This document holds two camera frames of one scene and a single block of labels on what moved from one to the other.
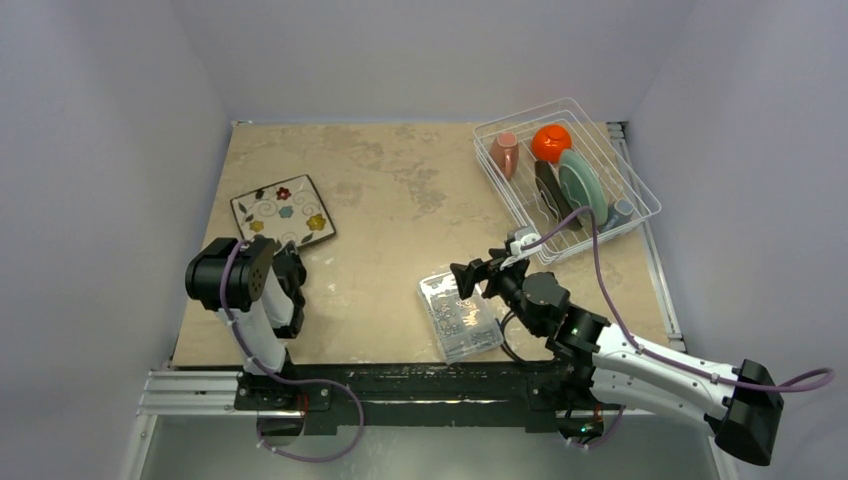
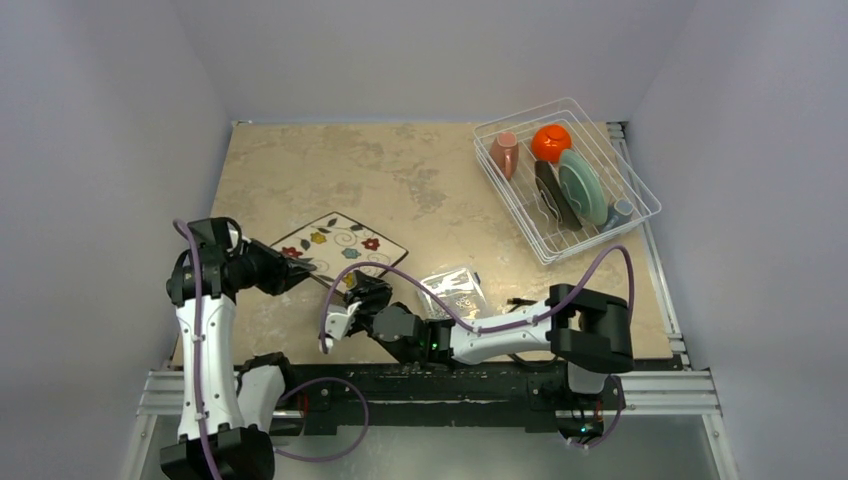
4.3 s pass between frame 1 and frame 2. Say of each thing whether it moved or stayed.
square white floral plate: moved
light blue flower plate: stayed
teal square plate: stayed
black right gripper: moved
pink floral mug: stayed
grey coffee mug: stayed
